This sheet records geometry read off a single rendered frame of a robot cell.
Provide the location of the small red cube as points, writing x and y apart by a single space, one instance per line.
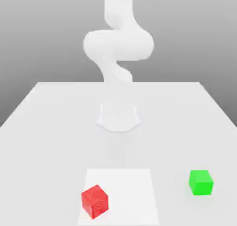
94 202

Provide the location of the small green cube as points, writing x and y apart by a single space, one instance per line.
201 183

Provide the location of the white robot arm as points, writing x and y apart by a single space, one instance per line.
118 44

